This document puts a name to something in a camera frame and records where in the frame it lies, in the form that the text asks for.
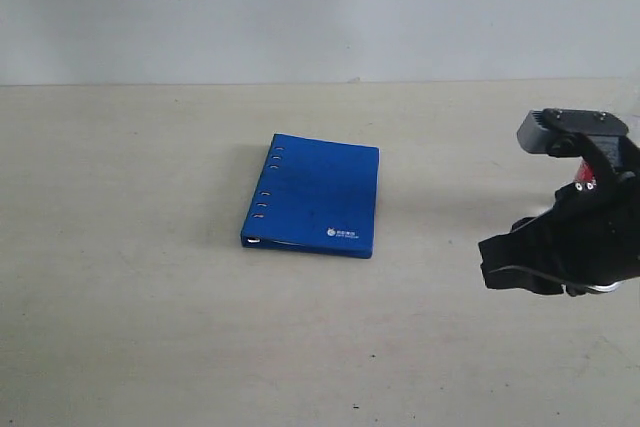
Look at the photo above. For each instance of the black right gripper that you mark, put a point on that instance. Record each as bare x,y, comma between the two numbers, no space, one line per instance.
585,243

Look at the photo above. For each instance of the blue ring binder notebook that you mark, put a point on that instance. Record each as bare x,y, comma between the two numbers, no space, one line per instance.
314,196

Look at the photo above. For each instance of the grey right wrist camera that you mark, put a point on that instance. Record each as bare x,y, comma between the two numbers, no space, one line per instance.
544,131

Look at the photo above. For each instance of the clear plastic bottle red label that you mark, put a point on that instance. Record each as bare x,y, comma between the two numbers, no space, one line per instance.
584,179

